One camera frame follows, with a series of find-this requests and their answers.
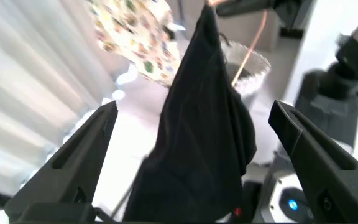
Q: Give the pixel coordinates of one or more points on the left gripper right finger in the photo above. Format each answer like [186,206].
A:
[331,180]

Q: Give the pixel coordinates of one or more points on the white curtain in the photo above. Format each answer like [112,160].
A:
[26,77]

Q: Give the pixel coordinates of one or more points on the cream printed garment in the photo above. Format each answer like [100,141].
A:
[135,37]

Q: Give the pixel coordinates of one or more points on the pink clothes hanger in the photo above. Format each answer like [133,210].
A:
[250,46]

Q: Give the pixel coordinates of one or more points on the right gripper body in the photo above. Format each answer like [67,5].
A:
[294,15]

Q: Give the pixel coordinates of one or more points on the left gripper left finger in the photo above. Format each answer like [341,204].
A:
[67,180]

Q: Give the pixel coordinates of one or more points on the white laundry basket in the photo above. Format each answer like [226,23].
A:
[253,65]

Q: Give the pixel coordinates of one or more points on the black garment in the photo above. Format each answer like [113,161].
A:
[197,140]

